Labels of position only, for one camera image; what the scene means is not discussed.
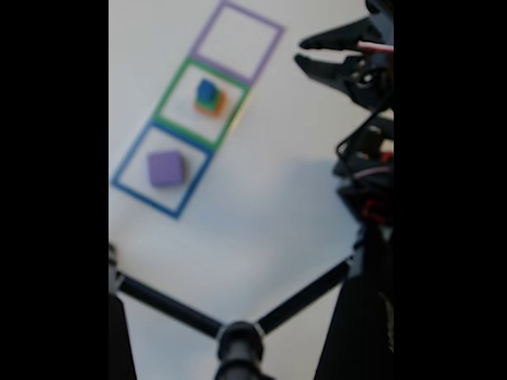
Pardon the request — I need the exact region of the orange cube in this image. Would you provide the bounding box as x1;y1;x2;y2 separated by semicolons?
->
193;90;227;119

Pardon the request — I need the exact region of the green cube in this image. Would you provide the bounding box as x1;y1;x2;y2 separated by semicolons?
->
196;89;223;111

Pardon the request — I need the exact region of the small blue cube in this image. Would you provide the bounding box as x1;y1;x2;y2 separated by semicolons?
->
196;78;219;102

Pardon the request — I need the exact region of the purple block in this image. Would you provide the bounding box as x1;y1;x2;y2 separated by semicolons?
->
146;149;188;189

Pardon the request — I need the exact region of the red black table clamp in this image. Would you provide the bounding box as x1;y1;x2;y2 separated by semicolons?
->
362;199;393;223

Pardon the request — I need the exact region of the black tripod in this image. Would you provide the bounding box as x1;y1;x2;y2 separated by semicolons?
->
109;223;395;380

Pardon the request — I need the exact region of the red white servo cable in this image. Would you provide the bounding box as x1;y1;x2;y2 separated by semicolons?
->
356;39;395;55

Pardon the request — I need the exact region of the purple square frame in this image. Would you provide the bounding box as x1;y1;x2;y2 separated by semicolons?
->
189;0;286;88

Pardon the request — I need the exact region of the black camera cable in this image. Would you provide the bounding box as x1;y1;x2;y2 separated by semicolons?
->
334;106;395;187

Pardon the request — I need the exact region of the green square frame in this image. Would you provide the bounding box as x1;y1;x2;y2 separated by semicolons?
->
152;56;254;154

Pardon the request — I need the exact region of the blue square frame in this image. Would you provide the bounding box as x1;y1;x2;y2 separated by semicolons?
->
110;120;218;221

